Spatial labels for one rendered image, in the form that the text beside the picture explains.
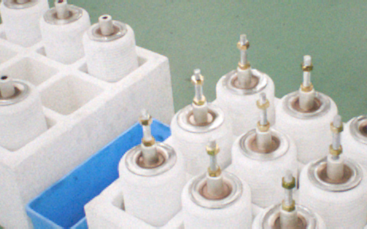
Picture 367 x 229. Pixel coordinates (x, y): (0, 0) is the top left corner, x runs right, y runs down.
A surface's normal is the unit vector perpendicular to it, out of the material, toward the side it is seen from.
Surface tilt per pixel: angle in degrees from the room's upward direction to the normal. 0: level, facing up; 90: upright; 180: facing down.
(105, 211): 0
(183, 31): 0
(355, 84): 0
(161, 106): 90
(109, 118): 90
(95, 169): 88
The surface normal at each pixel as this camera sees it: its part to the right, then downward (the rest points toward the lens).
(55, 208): 0.78, 0.29
